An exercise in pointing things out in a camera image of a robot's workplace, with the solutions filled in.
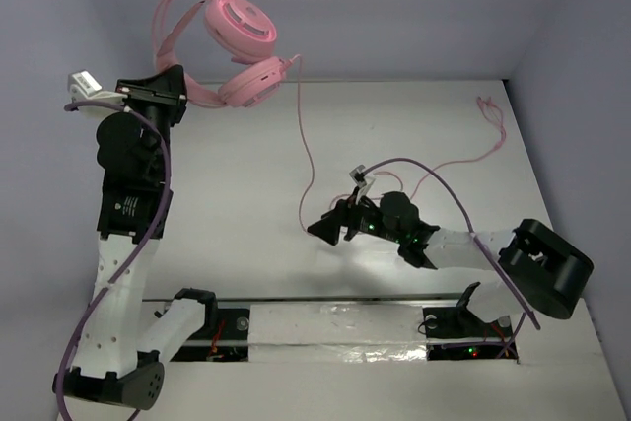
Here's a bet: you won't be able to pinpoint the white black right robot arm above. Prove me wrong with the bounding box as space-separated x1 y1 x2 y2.
307 191 595 335

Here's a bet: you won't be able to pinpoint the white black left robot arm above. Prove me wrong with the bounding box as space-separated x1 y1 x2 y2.
52 65 219 420

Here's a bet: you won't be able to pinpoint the pink over-ear headphones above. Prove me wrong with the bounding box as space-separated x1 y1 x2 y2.
151 0 293 109

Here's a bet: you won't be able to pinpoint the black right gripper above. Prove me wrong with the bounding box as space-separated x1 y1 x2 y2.
308 186 403 246

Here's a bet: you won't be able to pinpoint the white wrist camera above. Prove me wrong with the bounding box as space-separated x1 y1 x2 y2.
67 70 126 105
348 165 375 204

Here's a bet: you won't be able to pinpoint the pink headphone cable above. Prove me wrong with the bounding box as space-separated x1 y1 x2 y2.
280 54 508 233

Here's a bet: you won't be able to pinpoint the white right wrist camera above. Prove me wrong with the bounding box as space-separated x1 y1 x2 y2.
348 165 375 204

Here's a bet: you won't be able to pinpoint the foil covered base rail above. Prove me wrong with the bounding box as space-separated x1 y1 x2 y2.
173 298 521 363

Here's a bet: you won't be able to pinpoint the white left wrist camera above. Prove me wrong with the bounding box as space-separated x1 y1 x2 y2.
67 70 126 105

